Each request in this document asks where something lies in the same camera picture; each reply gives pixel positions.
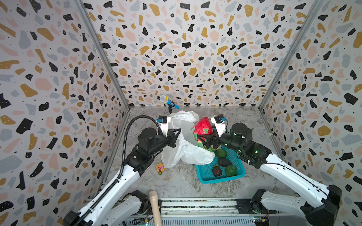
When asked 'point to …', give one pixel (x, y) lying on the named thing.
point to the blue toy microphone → (164, 99)
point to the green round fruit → (231, 170)
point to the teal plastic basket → (204, 171)
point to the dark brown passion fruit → (217, 171)
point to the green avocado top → (221, 153)
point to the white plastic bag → (186, 149)
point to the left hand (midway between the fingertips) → (180, 127)
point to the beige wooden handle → (153, 198)
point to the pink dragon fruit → (203, 126)
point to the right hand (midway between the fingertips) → (201, 130)
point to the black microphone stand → (170, 109)
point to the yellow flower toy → (160, 168)
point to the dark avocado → (224, 162)
